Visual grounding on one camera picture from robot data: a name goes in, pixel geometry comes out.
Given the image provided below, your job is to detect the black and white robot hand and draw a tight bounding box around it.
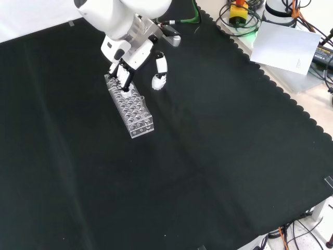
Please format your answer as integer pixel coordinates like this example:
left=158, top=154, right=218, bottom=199
left=100, top=35, right=169, bottom=93

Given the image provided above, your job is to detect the clear glass test tube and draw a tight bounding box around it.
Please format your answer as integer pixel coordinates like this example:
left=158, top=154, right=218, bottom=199
left=139, top=95, right=152, bottom=130

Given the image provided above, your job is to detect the clear plastic test tube rack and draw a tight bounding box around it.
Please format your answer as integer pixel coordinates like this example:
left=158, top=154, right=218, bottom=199
left=104, top=73, right=155, bottom=139

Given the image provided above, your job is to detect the black bench cloth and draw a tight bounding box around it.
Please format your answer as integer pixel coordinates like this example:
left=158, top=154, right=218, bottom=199
left=0, top=0, right=333, bottom=250

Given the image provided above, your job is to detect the yellow stop button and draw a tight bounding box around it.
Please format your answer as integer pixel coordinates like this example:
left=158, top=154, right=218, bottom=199
left=228, top=0, right=250, bottom=27

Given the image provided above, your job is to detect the pale board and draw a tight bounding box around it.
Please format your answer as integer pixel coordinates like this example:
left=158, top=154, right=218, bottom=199
left=249, top=21, right=322, bottom=76

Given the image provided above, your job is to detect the black power adapter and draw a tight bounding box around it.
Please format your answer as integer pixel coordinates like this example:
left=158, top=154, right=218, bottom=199
left=311, top=44, right=333, bottom=66

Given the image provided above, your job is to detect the green cable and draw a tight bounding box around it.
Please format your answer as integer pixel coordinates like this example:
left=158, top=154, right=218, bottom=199
left=168, top=0, right=200, bottom=26

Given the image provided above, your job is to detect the coiled black cable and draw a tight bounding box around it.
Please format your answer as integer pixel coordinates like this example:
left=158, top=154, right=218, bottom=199
left=217, top=0, right=262, bottom=37

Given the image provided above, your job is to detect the orange cable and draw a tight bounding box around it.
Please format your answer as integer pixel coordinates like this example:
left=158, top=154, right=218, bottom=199
left=277, top=226, right=290, bottom=250

